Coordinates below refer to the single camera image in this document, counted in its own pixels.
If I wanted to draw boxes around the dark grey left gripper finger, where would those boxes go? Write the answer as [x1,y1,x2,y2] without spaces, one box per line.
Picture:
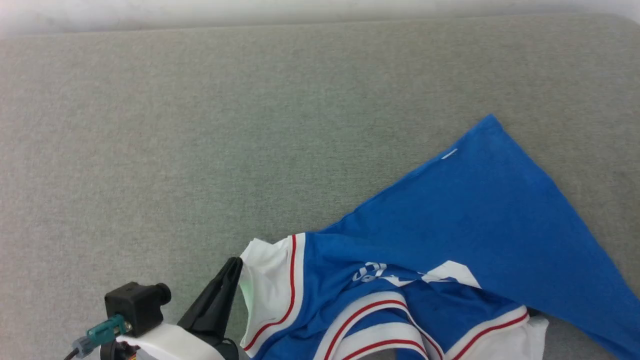
[177,257,237,333]
[201,257,245,343]

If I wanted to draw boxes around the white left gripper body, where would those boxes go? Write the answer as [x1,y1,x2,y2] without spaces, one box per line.
[100,321,251,360]

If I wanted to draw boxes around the blue white basketball jersey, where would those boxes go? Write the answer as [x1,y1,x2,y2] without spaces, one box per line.
[239,114,640,360]

